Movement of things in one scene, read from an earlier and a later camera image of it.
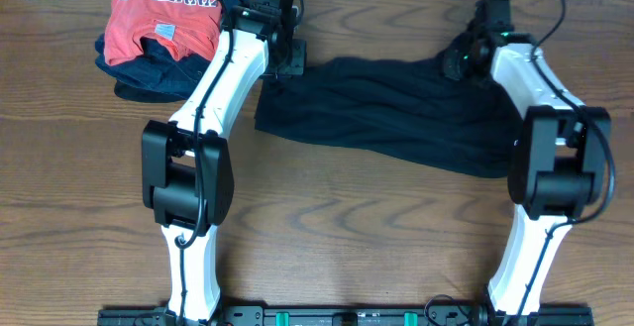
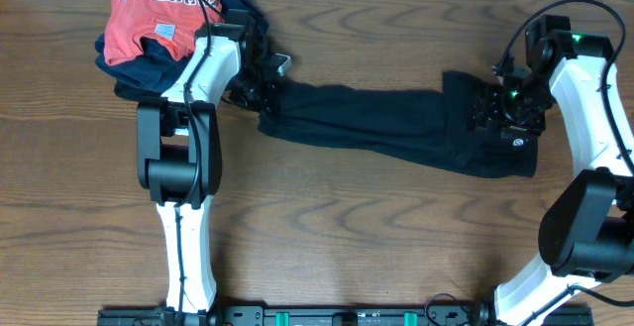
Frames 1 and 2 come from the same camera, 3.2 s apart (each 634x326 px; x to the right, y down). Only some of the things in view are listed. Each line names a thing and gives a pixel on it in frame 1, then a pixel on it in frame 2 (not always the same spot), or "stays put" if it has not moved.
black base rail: x=345 y=316 stays put
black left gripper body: x=292 y=59 -> x=252 y=90
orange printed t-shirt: x=182 y=6 stays put
